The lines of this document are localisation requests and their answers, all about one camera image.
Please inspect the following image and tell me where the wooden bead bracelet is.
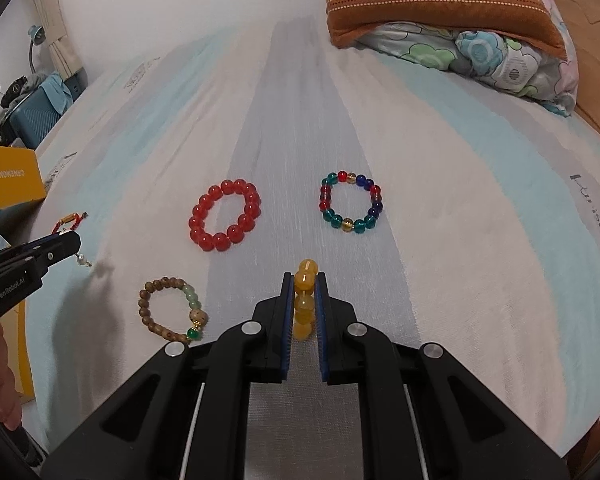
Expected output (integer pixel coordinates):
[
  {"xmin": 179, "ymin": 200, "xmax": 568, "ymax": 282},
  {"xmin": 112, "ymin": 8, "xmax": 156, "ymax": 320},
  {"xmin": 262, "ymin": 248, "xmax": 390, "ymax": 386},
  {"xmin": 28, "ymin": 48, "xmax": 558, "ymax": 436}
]
[{"xmin": 139, "ymin": 276, "xmax": 211, "ymax": 345}]

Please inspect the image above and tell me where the beige curtain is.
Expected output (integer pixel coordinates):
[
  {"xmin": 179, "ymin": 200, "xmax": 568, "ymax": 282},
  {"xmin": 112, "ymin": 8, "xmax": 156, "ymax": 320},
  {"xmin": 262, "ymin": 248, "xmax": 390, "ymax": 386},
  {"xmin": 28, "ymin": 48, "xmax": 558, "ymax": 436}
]
[{"xmin": 27, "ymin": 0, "xmax": 83, "ymax": 81}]

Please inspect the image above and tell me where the striped brown pillow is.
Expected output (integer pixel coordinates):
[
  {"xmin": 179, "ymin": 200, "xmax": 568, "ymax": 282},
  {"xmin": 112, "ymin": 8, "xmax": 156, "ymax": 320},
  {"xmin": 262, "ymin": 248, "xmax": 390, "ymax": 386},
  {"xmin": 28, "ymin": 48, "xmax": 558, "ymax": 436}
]
[{"xmin": 325, "ymin": 0, "xmax": 568, "ymax": 58}]

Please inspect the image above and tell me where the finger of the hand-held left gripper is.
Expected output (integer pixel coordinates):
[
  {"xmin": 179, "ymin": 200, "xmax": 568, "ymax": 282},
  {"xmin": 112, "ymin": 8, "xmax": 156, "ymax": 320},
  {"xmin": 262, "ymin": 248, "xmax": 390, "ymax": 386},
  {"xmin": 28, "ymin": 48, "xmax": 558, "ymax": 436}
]
[
  {"xmin": 24, "ymin": 231, "xmax": 82, "ymax": 277},
  {"xmin": 0, "ymin": 240, "xmax": 48, "ymax": 273}
]

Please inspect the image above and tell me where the red bead bracelet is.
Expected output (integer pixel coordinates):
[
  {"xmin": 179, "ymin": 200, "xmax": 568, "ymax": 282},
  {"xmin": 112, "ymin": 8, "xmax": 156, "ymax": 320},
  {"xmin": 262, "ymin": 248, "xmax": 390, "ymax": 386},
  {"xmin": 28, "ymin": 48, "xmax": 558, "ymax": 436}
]
[{"xmin": 188, "ymin": 179, "xmax": 262, "ymax": 252}]

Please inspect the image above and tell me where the striped bed sheet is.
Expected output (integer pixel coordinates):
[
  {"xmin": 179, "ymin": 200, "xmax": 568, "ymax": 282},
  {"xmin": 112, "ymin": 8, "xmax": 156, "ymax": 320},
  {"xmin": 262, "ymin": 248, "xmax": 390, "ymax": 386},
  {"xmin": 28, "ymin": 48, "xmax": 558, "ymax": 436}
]
[{"xmin": 22, "ymin": 15, "xmax": 600, "ymax": 471}]

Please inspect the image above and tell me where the black bag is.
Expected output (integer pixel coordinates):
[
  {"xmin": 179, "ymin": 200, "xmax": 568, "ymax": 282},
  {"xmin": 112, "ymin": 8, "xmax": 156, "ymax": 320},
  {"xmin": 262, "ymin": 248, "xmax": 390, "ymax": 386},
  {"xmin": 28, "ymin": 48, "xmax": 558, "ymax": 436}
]
[{"xmin": 0, "ymin": 76, "xmax": 42, "ymax": 109}]

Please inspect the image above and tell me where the floral quilt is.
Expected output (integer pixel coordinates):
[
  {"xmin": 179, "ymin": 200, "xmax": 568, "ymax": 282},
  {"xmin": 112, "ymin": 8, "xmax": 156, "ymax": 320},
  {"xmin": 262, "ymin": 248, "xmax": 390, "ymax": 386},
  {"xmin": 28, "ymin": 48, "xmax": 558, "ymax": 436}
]
[{"xmin": 355, "ymin": 0, "xmax": 579, "ymax": 118}]

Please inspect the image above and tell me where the yellow bead bracelet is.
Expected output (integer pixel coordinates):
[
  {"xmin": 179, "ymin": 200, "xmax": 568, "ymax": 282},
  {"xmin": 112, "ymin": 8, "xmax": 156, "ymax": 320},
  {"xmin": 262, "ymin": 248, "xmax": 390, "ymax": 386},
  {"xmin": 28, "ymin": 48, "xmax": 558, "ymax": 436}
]
[{"xmin": 292, "ymin": 258, "xmax": 321, "ymax": 341}]

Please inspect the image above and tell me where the yellow cardboard box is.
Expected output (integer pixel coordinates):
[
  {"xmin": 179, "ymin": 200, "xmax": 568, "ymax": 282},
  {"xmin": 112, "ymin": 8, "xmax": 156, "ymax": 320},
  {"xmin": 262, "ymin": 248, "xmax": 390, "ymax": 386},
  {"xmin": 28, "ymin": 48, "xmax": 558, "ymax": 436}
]
[{"xmin": 0, "ymin": 144, "xmax": 48, "ymax": 213}]

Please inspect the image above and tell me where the multicolour glass bead bracelet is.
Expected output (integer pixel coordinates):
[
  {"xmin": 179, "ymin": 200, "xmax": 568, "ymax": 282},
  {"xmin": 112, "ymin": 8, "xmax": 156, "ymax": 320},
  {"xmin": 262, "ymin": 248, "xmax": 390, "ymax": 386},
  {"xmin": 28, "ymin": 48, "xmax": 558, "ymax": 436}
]
[{"xmin": 320, "ymin": 171, "xmax": 383, "ymax": 234}]

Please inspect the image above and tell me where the person's left hand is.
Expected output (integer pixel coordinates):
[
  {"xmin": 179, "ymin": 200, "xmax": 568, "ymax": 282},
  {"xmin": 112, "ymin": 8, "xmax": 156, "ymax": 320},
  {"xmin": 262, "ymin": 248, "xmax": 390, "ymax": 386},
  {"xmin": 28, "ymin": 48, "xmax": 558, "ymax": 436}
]
[{"xmin": 0, "ymin": 320, "xmax": 23, "ymax": 426}]

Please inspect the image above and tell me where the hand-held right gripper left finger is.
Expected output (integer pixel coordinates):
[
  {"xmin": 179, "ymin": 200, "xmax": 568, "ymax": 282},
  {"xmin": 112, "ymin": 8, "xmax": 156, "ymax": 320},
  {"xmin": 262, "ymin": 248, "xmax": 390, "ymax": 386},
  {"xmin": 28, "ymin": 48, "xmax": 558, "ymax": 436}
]
[{"xmin": 40, "ymin": 272, "xmax": 293, "ymax": 480}]

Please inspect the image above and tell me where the teal desk lamp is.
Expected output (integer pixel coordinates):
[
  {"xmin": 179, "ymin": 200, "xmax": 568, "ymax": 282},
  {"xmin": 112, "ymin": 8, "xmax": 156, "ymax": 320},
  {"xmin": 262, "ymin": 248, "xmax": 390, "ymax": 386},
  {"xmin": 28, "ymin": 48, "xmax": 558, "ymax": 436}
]
[{"xmin": 27, "ymin": 25, "xmax": 48, "ymax": 76}]

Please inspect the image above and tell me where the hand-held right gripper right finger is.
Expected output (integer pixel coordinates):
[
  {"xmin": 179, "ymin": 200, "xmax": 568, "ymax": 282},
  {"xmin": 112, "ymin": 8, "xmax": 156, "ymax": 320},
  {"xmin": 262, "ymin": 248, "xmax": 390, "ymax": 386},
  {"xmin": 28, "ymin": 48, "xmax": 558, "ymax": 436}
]
[{"xmin": 315, "ymin": 272, "xmax": 573, "ymax": 480}]

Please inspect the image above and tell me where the wooden headboard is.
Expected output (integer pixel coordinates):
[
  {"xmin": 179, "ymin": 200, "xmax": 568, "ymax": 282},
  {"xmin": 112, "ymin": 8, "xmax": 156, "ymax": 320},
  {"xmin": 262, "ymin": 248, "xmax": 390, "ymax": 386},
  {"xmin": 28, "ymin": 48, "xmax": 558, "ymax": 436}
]
[{"xmin": 542, "ymin": 0, "xmax": 600, "ymax": 156}]

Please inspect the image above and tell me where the blue suitcase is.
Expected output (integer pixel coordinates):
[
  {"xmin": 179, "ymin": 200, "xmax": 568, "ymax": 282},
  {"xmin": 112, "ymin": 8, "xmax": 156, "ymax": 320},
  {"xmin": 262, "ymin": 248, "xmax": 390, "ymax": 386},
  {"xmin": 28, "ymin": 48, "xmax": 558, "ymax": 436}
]
[{"xmin": 7, "ymin": 85, "xmax": 72, "ymax": 151}]

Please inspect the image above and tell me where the blue cloth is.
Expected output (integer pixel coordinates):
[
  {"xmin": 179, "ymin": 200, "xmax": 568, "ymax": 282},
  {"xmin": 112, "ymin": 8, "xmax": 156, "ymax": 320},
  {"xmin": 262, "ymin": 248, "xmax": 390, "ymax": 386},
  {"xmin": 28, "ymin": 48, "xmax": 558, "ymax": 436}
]
[{"xmin": 40, "ymin": 72, "xmax": 74, "ymax": 113}]

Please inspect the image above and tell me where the red string pearl bracelet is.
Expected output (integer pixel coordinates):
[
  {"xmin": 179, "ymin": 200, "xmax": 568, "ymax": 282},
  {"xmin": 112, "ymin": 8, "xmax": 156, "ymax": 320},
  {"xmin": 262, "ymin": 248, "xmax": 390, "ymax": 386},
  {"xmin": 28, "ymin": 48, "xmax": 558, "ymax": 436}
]
[{"xmin": 52, "ymin": 212, "xmax": 93, "ymax": 268}]

